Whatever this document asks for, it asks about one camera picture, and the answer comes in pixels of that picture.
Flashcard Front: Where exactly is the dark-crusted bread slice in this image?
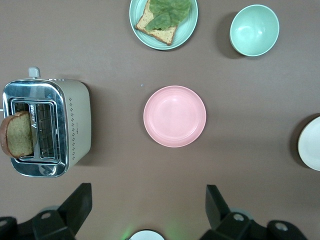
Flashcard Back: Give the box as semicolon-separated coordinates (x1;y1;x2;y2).
0;110;35;158

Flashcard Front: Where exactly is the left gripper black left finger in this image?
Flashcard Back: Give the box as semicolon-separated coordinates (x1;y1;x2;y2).
0;182;93;240

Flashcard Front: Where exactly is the beige plate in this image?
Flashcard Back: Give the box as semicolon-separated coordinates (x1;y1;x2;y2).
297;115;320;172

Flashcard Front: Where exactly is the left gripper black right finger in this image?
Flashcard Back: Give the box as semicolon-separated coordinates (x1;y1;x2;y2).
199;184;308;240

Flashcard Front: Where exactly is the square brown bread slice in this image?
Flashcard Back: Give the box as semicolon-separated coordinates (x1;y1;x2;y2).
135;0;180;46

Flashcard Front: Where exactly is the green bowl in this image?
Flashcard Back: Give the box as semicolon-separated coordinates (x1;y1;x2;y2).
229;4;280;58

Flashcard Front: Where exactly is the beige chrome toaster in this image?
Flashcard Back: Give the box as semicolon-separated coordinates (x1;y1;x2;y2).
1;66;92;178

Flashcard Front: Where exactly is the pink plate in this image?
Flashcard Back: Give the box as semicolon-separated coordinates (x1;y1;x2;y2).
143;85;207;148

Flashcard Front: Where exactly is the green plate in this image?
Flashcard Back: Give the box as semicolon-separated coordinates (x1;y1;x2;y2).
129;0;199;51

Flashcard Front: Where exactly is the green lettuce leaf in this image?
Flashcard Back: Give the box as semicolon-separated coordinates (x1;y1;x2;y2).
144;0;192;32

